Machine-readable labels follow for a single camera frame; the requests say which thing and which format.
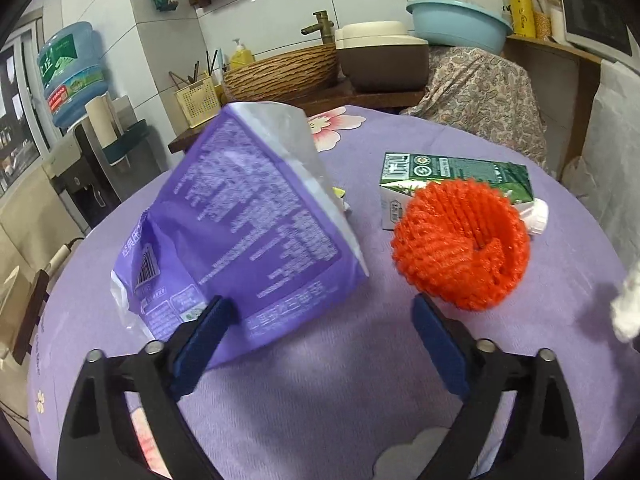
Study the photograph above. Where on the purple snack bag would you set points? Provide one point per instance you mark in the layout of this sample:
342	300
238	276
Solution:
250	215

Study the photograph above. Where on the woven wicker basket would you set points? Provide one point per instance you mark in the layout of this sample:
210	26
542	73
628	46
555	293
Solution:
284	77

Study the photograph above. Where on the brass faucet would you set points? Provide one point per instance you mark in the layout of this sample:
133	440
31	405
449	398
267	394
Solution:
323	25

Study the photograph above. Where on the chopstick holder box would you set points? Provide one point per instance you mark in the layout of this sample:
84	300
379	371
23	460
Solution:
196	95

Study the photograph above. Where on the white cloth cover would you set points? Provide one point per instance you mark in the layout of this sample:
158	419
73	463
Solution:
605	177

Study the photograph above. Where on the white microwave oven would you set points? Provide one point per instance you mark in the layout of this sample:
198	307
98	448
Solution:
595	25

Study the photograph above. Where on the purple floral tablecloth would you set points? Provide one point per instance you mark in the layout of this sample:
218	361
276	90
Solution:
326	401

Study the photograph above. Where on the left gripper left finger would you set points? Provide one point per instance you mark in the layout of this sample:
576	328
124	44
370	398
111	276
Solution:
98	440

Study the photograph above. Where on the floral patterned cloth cover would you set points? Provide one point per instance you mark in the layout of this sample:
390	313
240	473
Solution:
484	94

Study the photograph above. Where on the light blue plastic basin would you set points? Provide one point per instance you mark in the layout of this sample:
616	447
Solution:
454	23

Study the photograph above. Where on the blue water jug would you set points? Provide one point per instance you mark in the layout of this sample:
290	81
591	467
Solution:
71	72

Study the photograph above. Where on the yellow soap dispenser bottle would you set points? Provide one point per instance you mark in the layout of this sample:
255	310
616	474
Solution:
241	56

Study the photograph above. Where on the orange foam fruit net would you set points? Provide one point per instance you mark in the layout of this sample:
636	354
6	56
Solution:
463	242

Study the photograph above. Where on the crumpled white tissue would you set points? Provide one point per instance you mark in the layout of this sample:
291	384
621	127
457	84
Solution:
625	308

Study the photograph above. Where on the brown cream rice cooker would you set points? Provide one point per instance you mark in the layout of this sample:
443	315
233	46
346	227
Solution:
382	56

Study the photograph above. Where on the water dispenser machine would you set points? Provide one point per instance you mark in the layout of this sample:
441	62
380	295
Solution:
103	159

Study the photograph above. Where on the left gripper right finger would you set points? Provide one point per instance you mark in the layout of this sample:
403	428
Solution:
517	419

